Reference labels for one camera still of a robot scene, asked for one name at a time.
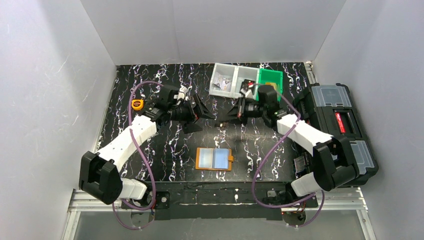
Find orange leather card holder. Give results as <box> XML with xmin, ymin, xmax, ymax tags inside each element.
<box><xmin>195</xmin><ymin>147</ymin><xmax>234</xmax><ymax>171</ymax></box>

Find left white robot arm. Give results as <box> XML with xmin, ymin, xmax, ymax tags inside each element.
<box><xmin>78</xmin><ymin>84</ymin><xmax>215</xmax><ymax>205</ymax></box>

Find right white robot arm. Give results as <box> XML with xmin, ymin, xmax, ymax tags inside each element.
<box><xmin>216</xmin><ymin>84</ymin><xmax>360</xmax><ymax>197</ymax></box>

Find photo cards in bin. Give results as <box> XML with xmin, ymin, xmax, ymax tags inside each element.
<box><xmin>212</xmin><ymin>75</ymin><xmax>232</xmax><ymax>92</ymax></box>

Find yellow tape measure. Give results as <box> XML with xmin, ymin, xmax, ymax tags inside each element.
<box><xmin>130</xmin><ymin>99</ymin><xmax>144</xmax><ymax>111</ymax></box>

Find green plastic bin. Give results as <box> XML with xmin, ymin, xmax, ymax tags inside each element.
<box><xmin>255</xmin><ymin>68</ymin><xmax>284</xmax><ymax>101</ymax></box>

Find middle grey plastic bin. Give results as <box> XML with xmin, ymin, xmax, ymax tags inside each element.
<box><xmin>232</xmin><ymin>66</ymin><xmax>260</xmax><ymax>99</ymax></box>

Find grey plastic bin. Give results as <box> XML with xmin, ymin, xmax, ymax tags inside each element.
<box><xmin>232</xmin><ymin>66</ymin><xmax>260</xmax><ymax>99</ymax></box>
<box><xmin>209</xmin><ymin>63</ymin><xmax>237</xmax><ymax>98</ymax></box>

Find left grey plastic bin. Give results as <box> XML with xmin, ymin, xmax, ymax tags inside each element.
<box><xmin>209</xmin><ymin>63</ymin><xmax>237</xmax><ymax>98</ymax></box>

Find black plastic toolbox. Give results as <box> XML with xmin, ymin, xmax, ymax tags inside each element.
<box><xmin>292</xmin><ymin>83</ymin><xmax>379</xmax><ymax>187</ymax></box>

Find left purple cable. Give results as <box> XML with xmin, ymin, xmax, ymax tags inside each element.
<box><xmin>111</xmin><ymin>81</ymin><xmax>165</xmax><ymax>231</ymax></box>

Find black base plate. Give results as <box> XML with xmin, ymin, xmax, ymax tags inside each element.
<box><xmin>120</xmin><ymin>180</ymin><xmax>319</xmax><ymax>221</ymax></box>

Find aluminium frame rail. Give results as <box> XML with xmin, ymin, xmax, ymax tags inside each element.
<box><xmin>62</xmin><ymin>188</ymin><xmax>378</xmax><ymax>240</ymax></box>

